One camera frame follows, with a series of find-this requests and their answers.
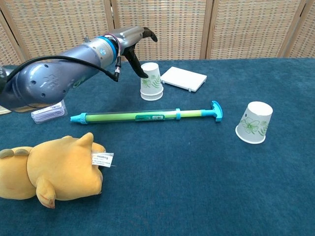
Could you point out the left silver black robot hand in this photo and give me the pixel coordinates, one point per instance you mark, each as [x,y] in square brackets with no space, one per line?
[130,37]

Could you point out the white paper cup green print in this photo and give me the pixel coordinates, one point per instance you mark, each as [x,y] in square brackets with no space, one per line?
[254,123]
[151,81]
[151,97]

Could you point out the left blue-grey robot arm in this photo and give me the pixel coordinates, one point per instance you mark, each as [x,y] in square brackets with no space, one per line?
[49,81]

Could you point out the flat white plastic box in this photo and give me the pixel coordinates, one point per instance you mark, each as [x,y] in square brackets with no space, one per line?
[183,78]

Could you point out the green blue toy water pump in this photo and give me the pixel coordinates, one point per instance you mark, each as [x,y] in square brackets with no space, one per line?
[147,116]

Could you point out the clear plastic clip box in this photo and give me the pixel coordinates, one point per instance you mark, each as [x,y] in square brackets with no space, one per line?
[49,115]

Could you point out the beige pulp food container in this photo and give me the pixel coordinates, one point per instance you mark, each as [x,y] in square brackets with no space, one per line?
[3,111]

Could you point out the yellow plush duck toy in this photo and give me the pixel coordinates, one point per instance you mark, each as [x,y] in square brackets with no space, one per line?
[56,172]

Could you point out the blue felt table cover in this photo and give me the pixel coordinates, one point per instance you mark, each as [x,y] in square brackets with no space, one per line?
[184,184]

